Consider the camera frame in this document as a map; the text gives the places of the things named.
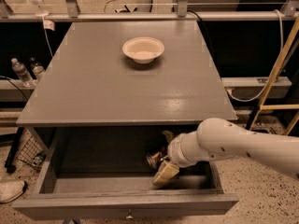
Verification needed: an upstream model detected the white cable right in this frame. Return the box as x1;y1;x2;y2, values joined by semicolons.
226;8;286;104

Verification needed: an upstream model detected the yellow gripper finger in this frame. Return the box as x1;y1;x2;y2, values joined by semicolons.
152;160;179;186
162;130;175;144

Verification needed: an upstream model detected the open grey top drawer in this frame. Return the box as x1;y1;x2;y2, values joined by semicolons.
13;126;238;220

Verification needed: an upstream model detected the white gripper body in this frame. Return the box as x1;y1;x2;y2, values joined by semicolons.
167;132;202;168

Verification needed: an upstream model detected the clear water bottle left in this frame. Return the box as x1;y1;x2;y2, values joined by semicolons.
11;58;34;88

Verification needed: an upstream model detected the green can in basket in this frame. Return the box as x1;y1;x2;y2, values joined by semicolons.
32;152;46;167

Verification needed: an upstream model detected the black wire basket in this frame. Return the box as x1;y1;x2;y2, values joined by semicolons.
17;136;46;170

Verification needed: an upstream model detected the white paper bowl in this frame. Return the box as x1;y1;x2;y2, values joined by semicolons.
122;37;164;64

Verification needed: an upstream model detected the clear water bottle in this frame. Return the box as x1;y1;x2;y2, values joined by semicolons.
11;58;34;88
29;57;45;80

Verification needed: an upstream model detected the clear water bottle right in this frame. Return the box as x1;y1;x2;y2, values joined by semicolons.
29;57;45;80

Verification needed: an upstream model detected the metal drawer knob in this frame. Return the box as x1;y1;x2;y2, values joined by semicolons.
125;212;134;220

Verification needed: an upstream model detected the white sneaker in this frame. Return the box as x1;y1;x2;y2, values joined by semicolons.
0;180;27;203

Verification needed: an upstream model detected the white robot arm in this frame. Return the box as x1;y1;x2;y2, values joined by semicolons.
153;118;299;186

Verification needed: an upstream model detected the black cable left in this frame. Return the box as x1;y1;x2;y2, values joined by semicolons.
0;75;30;102

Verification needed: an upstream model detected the aluminium frame rail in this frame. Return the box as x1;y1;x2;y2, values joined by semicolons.
0;10;299;23

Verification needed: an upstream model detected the grey wooden cabinet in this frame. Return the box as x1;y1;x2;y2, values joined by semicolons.
17;21;236;134

